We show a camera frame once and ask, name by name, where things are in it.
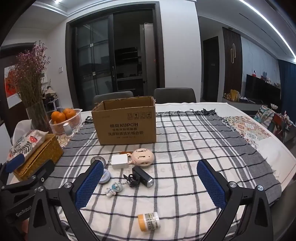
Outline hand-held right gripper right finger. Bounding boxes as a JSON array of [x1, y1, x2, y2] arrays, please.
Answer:
[[196, 159, 274, 241]]

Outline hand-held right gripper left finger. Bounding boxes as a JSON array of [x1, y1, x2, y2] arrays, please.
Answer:
[[27, 160, 104, 241]]

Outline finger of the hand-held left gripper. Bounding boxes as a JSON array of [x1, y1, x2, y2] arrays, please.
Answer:
[[0, 153, 25, 183], [25, 159, 55, 189]]

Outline silver oval metal soap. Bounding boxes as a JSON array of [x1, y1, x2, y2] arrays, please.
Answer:
[[91, 156, 106, 167]]

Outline round pink power strip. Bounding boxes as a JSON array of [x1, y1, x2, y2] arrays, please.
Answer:
[[131, 148, 153, 167]]

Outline brown cardboard box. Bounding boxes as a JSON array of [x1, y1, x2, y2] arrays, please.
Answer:
[[91, 96, 157, 146]]

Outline roll of tape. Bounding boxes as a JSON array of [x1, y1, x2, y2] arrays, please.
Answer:
[[98, 169, 111, 184]]

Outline woven yellow tissue box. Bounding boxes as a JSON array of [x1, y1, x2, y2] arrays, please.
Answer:
[[13, 134, 64, 181]]

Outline printed tissue pack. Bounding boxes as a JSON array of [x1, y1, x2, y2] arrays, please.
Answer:
[[7, 130, 49, 161]]

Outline patterned table mat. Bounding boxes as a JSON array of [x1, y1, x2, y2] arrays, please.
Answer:
[[57, 133, 77, 149]]

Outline white power adapter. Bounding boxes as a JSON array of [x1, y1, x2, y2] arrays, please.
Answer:
[[111, 154, 130, 169]]

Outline small white cup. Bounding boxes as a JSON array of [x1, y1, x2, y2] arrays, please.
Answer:
[[62, 123, 74, 138]]

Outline grey white checked tablecloth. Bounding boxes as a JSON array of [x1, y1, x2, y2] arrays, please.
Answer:
[[50, 109, 282, 241]]

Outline glass vase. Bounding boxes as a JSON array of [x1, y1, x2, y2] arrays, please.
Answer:
[[25, 101, 52, 135]]

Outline black flashlight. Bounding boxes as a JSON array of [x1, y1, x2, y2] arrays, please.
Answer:
[[124, 166, 154, 188]]

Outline orange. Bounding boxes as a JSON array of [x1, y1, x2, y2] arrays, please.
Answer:
[[63, 108, 77, 120], [51, 111, 66, 124]]

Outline white fruit basket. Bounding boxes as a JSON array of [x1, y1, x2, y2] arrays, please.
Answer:
[[49, 108, 83, 135]]

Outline floral patterned cloth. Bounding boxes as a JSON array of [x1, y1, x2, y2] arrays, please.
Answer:
[[223, 115, 271, 147]]

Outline white shelf rack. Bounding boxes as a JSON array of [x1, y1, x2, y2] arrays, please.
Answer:
[[43, 86, 61, 112]]

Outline white bottle with yellow cap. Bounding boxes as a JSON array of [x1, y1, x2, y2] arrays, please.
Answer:
[[138, 212, 161, 232]]

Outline white television cabinet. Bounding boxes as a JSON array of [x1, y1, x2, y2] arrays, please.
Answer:
[[222, 96, 269, 112]]

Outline grey dining chair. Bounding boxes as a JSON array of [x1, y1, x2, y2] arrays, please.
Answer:
[[154, 88, 197, 104], [92, 91, 134, 111]]

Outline dried purple flowers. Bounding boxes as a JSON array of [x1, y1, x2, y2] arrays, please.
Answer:
[[15, 40, 50, 109]]

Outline colourful cloth covered chair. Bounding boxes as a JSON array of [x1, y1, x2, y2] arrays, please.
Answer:
[[253, 105, 292, 139]]

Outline black television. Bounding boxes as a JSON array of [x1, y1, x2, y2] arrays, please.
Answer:
[[245, 74, 281, 105]]

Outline dark interior door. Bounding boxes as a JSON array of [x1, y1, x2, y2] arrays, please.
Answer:
[[203, 37, 220, 102]]

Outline blue curtain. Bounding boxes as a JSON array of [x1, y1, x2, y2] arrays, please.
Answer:
[[277, 59, 296, 144]]

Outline dark glass sliding door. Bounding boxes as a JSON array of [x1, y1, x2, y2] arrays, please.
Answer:
[[65, 2, 165, 112]]

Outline silver refrigerator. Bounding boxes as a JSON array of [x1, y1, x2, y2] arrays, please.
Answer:
[[140, 23, 158, 91]]

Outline astronaut figure keychain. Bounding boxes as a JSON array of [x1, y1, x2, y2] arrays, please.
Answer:
[[106, 182, 124, 197]]

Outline red wall picture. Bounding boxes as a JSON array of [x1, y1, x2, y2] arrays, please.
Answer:
[[5, 65, 23, 109]]

